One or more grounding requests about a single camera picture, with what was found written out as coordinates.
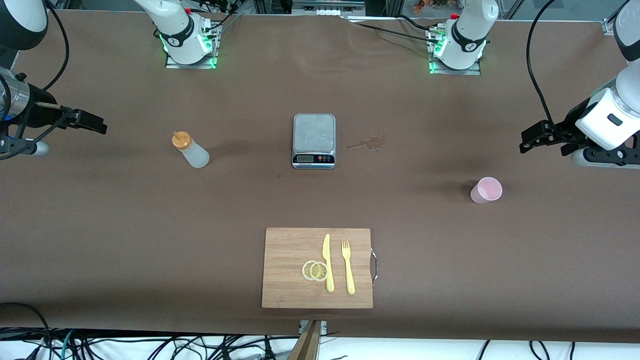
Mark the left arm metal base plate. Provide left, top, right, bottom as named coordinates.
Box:
left=429, top=25, right=482, bottom=76

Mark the teal floor cable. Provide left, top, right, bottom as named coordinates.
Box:
left=59, top=329, right=76, bottom=360

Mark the brown table cover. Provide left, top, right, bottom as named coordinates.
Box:
left=0, top=9, right=640, bottom=344

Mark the clear sauce bottle orange cap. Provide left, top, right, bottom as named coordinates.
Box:
left=171, top=131, right=211, bottom=169

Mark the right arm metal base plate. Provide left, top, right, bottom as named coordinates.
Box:
left=165, top=22, right=219, bottom=70

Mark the pink plastic cup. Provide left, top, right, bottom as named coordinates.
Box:
left=470, top=176, right=503, bottom=205

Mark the yellow plastic fork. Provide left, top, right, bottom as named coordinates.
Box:
left=341, top=240, right=356, bottom=295

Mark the black floor cable loop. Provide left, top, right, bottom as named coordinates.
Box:
left=0, top=301, right=53, bottom=360

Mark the silver digital kitchen scale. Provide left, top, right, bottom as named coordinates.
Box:
left=292, top=113, right=336, bottom=170

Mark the wooden post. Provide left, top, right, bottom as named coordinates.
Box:
left=287, top=320, right=323, bottom=360

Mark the yellow plastic knife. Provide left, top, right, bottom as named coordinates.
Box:
left=322, top=233, right=335, bottom=293

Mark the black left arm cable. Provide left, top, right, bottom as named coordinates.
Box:
left=526, top=0, right=558, bottom=126

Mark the black cable on table cover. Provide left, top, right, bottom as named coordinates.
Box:
left=344, top=17, right=441, bottom=45

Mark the wooden cutting board metal handle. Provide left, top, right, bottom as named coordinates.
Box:
left=261, top=227, right=379, bottom=309

